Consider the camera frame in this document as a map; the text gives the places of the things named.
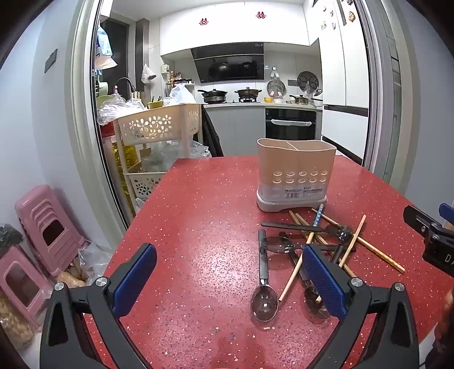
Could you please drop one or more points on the black kitchen faucet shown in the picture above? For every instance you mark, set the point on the black kitchen faucet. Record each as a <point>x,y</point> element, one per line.
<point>124,80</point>

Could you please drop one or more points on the bag of peanuts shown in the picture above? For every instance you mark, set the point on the bag of peanuts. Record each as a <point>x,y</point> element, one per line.
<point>14,323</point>

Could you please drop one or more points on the grey door frame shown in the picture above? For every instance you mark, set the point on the grey door frame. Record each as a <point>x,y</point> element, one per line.
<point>83,106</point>

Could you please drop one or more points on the blue white patterned chopstick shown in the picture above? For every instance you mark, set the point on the blue white patterned chopstick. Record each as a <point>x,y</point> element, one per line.
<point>318,215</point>

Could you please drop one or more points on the black range hood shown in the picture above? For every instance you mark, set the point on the black range hood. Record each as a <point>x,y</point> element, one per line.
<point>230,65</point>

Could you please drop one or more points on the grey wall switch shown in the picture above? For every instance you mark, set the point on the grey wall switch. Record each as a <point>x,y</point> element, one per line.
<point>50,61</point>

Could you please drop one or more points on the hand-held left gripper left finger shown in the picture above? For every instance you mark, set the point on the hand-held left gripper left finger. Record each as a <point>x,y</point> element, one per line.
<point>134,280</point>

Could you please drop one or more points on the yellow cooking oil bottle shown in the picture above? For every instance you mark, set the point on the yellow cooking oil bottle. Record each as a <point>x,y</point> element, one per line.
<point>122,156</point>

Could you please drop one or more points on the round metal steamer rack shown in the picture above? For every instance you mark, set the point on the round metal steamer rack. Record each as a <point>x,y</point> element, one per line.
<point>308,80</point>

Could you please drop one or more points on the white upper cabinets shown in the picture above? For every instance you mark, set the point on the white upper cabinets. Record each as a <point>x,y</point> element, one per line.
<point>230,28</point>

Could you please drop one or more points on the grey lower cabinet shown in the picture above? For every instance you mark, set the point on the grey lower cabinet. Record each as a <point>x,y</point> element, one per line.
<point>234,131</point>

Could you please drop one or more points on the beige plastic utensil holder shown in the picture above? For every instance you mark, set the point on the beige plastic utensil holder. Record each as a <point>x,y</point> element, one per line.
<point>296,159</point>

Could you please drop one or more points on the round hanging strainer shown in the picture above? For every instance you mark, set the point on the round hanging strainer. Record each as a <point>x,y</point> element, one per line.
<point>275,88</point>

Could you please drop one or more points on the clear plastic bag in rack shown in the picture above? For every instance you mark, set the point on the clear plastic bag in rack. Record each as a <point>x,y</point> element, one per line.
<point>159,158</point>

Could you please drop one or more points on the steel cooking pot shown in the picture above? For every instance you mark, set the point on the steel cooking pot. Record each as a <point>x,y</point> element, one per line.
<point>299,100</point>

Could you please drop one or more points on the yellow green basin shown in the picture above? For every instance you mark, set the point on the yellow green basin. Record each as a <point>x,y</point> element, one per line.
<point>104,100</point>

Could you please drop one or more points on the clear crumpled plastic bags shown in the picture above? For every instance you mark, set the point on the clear crumpled plastic bags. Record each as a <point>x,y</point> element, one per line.
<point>113,110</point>

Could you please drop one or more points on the beige plastic basket rack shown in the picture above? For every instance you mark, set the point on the beige plastic basket rack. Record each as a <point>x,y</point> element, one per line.
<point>156,124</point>

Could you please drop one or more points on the blue printed hanging bag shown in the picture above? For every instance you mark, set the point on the blue printed hanging bag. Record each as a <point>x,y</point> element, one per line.
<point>104,46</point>

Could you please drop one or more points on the black plastic bag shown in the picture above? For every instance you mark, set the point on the black plastic bag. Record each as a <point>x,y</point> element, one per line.
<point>10,237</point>

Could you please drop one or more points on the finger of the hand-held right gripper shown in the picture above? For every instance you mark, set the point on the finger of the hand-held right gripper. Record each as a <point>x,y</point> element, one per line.
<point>420,221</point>
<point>447,212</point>

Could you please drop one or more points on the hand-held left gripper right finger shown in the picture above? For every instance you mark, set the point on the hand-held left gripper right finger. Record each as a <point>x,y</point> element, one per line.
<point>324,280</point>

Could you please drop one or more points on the white hanging plastic bag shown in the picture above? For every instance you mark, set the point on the white hanging plastic bag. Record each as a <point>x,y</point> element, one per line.
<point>148,73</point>

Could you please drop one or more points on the spice rack with bottles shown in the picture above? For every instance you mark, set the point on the spice rack with bottles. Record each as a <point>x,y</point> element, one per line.
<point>179,83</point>

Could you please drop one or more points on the clear bag of ginger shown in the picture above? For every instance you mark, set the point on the clear bag of ginger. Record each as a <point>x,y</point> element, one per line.
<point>76,276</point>

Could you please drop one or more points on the black built-in oven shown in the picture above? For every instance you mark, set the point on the black built-in oven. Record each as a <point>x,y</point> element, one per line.
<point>291,127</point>

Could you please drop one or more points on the white refrigerator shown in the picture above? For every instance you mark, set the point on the white refrigerator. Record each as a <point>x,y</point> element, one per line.
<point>351,71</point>

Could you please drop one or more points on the black wok with lid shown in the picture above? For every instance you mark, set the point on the black wok with lid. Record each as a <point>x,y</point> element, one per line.
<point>248,93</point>

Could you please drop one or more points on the pink plastic stool stack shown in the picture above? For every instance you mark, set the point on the pink plastic stool stack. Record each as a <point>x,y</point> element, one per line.
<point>39,213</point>

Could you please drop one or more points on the black hanging jacket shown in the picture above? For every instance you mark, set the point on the black hanging jacket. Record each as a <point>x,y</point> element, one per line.
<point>212,134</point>

